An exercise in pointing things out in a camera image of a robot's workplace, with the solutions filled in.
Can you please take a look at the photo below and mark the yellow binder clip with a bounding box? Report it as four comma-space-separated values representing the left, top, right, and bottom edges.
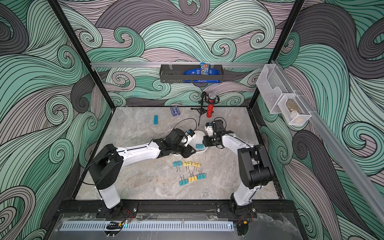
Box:
192, 162, 201, 171
188, 173, 198, 183
182, 161, 192, 172

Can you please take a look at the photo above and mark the white plastic storage box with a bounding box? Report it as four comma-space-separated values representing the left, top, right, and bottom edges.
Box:
169, 129, 207, 157

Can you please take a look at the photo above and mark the teal binder clip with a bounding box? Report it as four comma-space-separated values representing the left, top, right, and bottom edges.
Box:
197, 169, 207, 180
179, 176, 189, 186
173, 161, 183, 172
196, 144, 205, 152

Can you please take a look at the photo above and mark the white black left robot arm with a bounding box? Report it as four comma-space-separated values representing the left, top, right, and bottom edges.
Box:
88, 128, 196, 210

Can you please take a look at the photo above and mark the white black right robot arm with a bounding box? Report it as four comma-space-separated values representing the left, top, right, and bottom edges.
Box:
203, 120, 274, 215

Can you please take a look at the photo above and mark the blue card box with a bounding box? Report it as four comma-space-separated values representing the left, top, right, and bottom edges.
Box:
170, 106, 181, 117

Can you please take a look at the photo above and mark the red glitter microphone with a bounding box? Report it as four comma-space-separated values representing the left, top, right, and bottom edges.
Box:
207, 92, 218, 118

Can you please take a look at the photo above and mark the black microphone tripod stand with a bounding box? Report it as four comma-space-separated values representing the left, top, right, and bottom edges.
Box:
191, 92, 208, 126

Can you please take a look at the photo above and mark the blue package in shelf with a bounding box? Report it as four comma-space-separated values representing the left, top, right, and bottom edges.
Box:
183, 68, 224, 83

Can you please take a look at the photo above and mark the black wall shelf basket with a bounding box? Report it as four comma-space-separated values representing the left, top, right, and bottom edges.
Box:
160, 64, 224, 84

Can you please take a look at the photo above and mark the aluminium wall rail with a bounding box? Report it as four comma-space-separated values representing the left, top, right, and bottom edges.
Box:
272, 60, 384, 224
90, 61, 267, 69

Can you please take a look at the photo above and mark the clear plastic wall bin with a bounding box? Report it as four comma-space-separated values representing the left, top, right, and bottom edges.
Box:
257, 64, 294, 114

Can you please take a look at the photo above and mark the small clear wall bin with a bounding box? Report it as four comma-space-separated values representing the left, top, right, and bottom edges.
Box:
278, 94, 311, 127

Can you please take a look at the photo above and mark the black corner frame post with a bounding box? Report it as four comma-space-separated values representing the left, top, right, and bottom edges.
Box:
246, 0, 306, 109

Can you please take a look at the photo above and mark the right aluminium wall rail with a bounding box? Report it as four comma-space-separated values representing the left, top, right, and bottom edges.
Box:
272, 60, 384, 224

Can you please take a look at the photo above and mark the black left corner post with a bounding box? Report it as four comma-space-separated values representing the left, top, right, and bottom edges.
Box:
48, 0, 116, 111

